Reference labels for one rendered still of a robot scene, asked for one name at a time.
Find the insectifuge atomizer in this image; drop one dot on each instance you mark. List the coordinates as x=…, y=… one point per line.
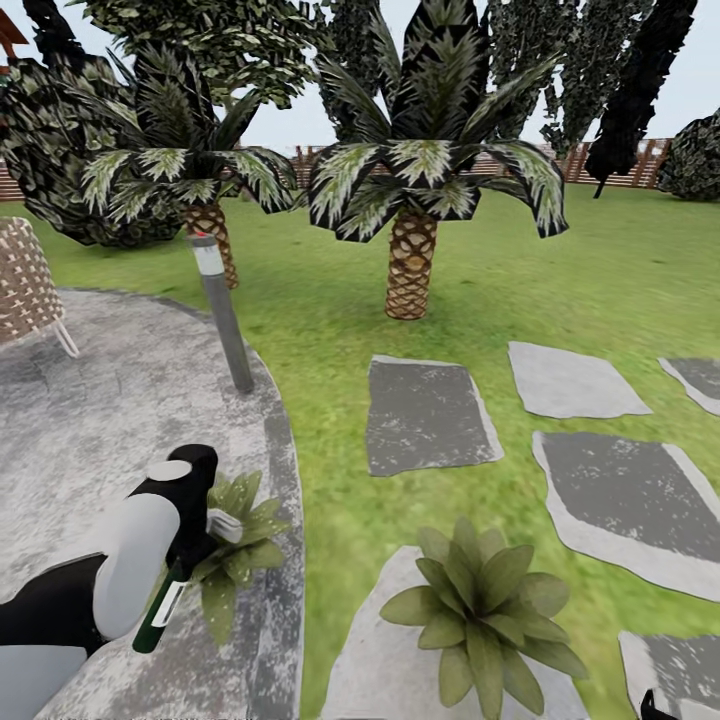
x=160, y=609

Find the pot plant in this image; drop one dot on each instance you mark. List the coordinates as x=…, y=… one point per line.
x=483, y=607
x=233, y=567

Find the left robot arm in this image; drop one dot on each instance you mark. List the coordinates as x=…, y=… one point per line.
x=98, y=588

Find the garden chair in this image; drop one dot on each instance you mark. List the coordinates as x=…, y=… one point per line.
x=29, y=304

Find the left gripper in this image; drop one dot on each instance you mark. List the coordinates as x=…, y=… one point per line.
x=191, y=544

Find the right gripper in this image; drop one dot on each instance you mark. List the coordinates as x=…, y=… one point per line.
x=648, y=710

